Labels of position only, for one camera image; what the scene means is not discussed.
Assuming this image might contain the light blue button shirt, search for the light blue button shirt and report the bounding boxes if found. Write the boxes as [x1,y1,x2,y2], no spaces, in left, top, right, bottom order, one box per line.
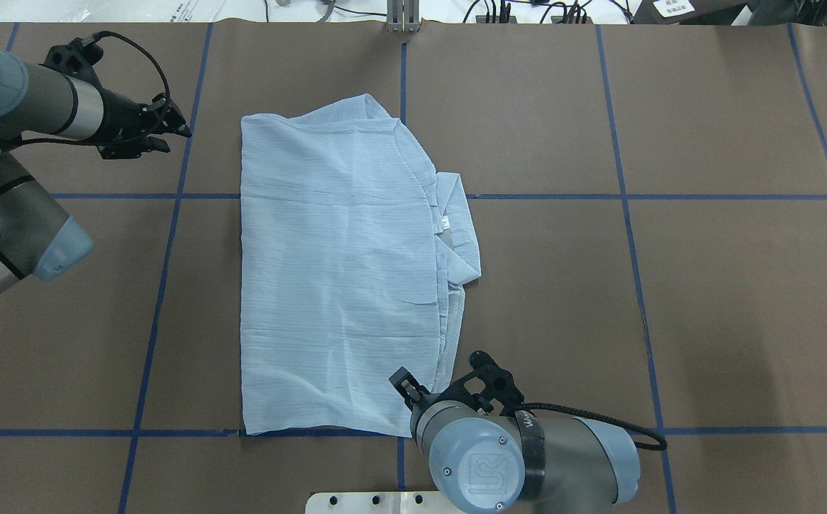
[240,94,482,436]

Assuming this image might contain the clear plastic bag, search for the clear plastic bag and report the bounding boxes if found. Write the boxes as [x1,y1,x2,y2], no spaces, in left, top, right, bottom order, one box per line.
[0,1,91,23]

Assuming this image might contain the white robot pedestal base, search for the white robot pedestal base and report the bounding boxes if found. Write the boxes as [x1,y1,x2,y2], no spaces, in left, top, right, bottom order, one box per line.
[305,491,461,513]

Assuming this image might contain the aluminium frame post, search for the aluminium frame post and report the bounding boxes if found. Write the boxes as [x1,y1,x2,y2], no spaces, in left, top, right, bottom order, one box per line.
[386,0,422,34]

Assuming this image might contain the black table cables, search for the black table cables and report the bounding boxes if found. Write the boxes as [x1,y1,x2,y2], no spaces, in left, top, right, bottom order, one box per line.
[263,0,635,25]

